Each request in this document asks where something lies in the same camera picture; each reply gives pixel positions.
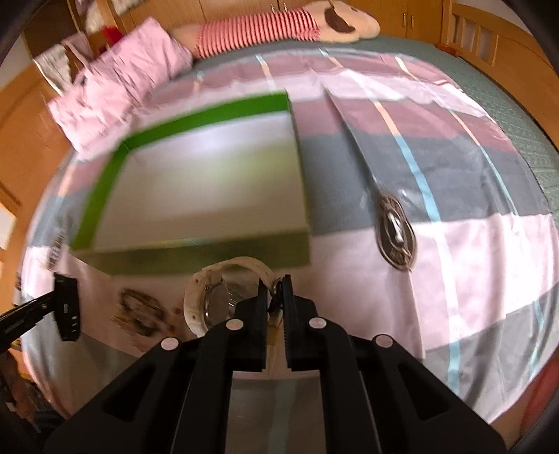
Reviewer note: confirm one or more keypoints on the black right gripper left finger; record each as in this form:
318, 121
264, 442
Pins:
239, 344

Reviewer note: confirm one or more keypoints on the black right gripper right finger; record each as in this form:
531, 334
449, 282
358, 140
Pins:
312, 342

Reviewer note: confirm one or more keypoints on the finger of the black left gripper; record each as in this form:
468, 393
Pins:
67, 312

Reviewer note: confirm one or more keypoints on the white wristwatch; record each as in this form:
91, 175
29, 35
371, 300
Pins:
212, 294

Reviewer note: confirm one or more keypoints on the green white cardboard box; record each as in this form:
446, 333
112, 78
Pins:
202, 188

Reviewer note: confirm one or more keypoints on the plaid bed quilt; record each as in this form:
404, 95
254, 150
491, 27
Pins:
395, 199

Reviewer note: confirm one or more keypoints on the wooden bed headboard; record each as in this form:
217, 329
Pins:
32, 147

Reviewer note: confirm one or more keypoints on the pink pillow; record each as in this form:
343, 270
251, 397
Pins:
98, 109

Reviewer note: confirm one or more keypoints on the striped plush dog toy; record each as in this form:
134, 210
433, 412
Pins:
320, 21

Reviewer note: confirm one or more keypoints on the wooden bed footboard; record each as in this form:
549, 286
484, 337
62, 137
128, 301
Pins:
509, 56

